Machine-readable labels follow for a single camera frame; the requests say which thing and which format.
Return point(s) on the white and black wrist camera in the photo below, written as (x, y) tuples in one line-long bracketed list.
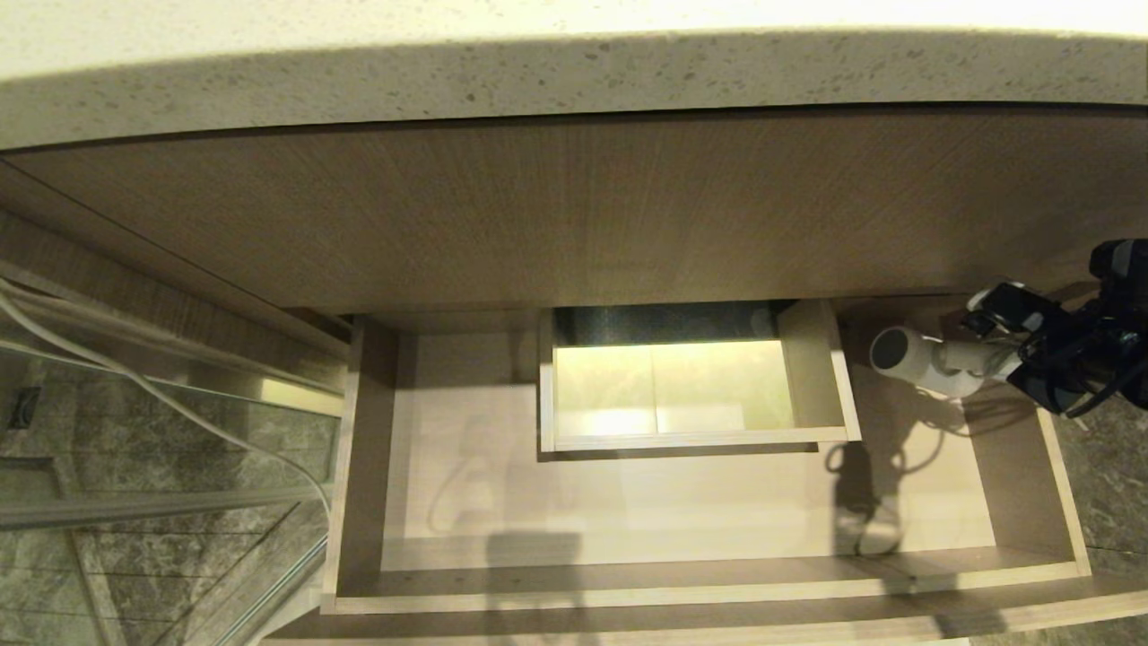
[(1018, 303)]

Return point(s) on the fixed wooden cabinet front panel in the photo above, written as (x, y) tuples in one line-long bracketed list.
[(574, 215)]

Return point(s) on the white hair dryer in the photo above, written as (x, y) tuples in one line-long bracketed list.
[(915, 359)]

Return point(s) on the glass shower partition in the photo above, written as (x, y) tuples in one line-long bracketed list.
[(179, 440)]

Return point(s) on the speckled stone countertop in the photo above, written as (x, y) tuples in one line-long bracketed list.
[(574, 72)]

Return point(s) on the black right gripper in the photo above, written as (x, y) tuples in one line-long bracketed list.
[(1067, 345)]

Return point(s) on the wooden cabinet side panel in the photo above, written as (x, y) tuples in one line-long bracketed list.
[(90, 260)]

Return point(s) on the chrome floor rail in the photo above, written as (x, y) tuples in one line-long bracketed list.
[(280, 583)]

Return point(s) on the wooden vanity drawer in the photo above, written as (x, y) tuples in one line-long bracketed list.
[(673, 507)]

